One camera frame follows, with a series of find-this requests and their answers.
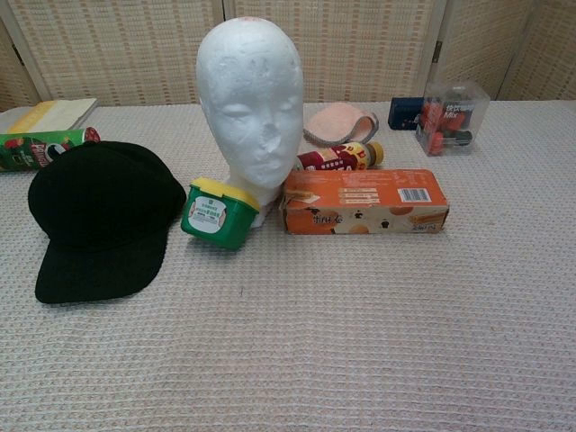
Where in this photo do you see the dark blue box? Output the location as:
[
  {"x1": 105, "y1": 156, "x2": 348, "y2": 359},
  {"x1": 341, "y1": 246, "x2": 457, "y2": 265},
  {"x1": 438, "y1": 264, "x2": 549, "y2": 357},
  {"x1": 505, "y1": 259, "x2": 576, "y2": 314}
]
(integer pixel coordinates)
[{"x1": 388, "y1": 96, "x2": 427, "y2": 132}]

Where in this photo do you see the black baseball cap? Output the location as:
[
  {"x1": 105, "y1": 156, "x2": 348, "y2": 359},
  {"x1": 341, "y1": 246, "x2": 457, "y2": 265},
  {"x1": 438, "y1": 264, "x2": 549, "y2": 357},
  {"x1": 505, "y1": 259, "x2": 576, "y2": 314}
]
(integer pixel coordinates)
[{"x1": 27, "y1": 139, "x2": 188, "y2": 305}]

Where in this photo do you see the clear plastic box with toys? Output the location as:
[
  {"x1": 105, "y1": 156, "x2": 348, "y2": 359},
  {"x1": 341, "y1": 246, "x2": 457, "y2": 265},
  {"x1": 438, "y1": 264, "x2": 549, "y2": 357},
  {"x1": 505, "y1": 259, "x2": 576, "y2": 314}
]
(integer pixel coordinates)
[{"x1": 414, "y1": 80, "x2": 491, "y2": 158}]

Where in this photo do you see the green Pringles can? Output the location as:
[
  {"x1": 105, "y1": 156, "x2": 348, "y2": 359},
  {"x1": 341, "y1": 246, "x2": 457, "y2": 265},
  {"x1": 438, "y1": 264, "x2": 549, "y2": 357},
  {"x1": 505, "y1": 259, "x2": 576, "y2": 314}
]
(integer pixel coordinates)
[{"x1": 0, "y1": 126, "x2": 101, "y2": 173}]

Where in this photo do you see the green tub with yellow lid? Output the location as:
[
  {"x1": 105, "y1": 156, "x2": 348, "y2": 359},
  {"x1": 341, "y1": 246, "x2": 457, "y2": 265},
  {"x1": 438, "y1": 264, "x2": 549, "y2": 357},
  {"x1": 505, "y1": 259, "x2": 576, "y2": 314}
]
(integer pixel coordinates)
[{"x1": 180, "y1": 176, "x2": 261, "y2": 251}]

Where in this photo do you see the yellow and white book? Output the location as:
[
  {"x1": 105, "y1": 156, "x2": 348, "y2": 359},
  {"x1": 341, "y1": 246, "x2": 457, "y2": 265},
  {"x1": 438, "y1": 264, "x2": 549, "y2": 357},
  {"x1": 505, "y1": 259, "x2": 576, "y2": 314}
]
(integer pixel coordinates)
[{"x1": 4, "y1": 97, "x2": 99, "y2": 134}]

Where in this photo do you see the orange biscuit box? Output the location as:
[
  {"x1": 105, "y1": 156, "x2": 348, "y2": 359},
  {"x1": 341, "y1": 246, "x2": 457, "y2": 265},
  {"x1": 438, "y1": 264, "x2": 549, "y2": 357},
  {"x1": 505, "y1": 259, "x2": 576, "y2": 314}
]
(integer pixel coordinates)
[{"x1": 282, "y1": 168, "x2": 450, "y2": 236}]

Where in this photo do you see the pink cloth pouch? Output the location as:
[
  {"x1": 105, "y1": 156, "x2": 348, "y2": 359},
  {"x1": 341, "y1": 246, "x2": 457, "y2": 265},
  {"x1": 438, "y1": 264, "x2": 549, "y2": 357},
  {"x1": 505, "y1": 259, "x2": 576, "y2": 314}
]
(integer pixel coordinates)
[{"x1": 302, "y1": 102, "x2": 378, "y2": 146}]

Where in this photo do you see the white woven tablecloth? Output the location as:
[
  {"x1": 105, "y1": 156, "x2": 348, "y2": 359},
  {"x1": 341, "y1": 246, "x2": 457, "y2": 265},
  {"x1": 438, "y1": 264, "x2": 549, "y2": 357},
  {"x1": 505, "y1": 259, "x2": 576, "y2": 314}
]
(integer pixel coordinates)
[{"x1": 0, "y1": 100, "x2": 576, "y2": 432}]

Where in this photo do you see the woven folding screen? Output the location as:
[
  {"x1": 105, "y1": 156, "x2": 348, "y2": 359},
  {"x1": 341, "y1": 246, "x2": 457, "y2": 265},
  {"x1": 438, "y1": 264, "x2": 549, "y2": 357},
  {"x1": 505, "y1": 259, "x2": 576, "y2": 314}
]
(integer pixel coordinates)
[{"x1": 0, "y1": 0, "x2": 576, "y2": 113}]

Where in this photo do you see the red yellow drink bottle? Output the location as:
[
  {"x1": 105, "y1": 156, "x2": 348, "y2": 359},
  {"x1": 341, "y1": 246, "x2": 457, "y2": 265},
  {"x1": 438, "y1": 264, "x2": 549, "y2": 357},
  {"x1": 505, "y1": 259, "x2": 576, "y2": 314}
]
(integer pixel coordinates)
[{"x1": 296, "y1": 140, "x2": 386, "y2": 173}]

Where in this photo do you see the white foam mannequin head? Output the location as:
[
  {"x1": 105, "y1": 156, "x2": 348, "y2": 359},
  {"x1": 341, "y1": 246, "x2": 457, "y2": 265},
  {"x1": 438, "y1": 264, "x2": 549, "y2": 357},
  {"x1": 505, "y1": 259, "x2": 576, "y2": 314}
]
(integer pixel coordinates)
[{"x1": 195, "y1": 16, "x2": 306, "y2": 230}]

